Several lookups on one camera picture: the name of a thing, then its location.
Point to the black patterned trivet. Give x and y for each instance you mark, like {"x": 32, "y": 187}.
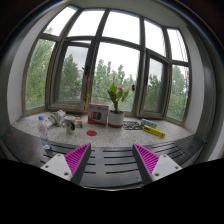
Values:
{"x": 130, "y": 125}

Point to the brown window frame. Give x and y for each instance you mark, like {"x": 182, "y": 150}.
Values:
{"x": 128, "y": 54}

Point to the red and white box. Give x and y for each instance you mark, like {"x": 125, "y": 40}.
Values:
{"x": 98, "y": 113}

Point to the yellow long box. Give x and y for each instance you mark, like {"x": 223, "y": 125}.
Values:
{"x": 153, "y": 131}

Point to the red round coaster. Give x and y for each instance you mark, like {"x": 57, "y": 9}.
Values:
{"x": 91, "y": 133}

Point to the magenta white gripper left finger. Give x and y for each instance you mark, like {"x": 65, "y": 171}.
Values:
{"x": 71, "y": 165}

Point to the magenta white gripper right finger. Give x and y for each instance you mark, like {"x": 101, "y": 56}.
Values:
{"x": 152, "y": 166}

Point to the crumpled white plastic package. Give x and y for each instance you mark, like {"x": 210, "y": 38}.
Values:
{"x": 55, "y": 118}

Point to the potted plant in white pot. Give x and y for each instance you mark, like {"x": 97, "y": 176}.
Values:
{"x": 116, "y": 116}

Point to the white mug with dark print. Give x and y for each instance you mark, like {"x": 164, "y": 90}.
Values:
{"x": 70, "y": 124}

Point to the clear plastic water bottle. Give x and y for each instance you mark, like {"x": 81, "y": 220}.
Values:
{"x": 43, "y": 132}

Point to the light blue small box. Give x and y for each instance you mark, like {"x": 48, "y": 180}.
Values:
{"x": 148, "y": 123}

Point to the small dark book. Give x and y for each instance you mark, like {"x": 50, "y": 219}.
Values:
{"x": 78, "y": 122}

